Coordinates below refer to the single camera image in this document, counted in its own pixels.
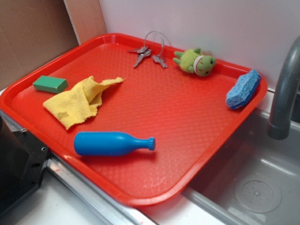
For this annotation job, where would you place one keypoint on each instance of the blue sponge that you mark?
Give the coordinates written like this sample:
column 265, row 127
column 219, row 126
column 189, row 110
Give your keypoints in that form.
column 240, row 94

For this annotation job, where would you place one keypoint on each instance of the brown cardboard panel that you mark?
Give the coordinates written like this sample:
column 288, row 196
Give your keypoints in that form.
column 32, row 33

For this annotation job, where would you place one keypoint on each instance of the yellow cloth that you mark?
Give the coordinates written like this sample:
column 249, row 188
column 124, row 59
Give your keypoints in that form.
column 75, row 106

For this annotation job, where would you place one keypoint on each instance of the red plastic tray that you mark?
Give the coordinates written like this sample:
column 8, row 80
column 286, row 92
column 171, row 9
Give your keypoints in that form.
column 186, row 114

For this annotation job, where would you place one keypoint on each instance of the silver keys on wire ring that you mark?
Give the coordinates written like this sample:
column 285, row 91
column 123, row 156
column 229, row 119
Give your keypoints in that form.
column 145, row 52

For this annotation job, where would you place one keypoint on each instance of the green rectangular block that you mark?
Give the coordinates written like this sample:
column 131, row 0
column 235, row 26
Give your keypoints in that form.
column 50, row 84

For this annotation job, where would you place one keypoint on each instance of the black appliance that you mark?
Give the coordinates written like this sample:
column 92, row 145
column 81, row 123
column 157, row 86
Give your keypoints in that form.
column 23, row 159

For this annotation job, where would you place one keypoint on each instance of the blue plastic bottle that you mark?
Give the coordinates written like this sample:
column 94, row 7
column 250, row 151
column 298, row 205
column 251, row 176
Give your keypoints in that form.
column 110, row 144

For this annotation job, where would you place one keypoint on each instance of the green frog plush toy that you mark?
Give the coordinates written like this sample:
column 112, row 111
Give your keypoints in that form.
column 194, row 62

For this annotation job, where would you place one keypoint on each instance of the grey faucet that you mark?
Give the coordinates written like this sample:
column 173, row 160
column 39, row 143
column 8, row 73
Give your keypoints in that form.
column 286, row 102

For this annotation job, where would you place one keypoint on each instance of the grey sink basin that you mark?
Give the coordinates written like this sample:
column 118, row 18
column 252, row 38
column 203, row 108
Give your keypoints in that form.
column 252, row 179

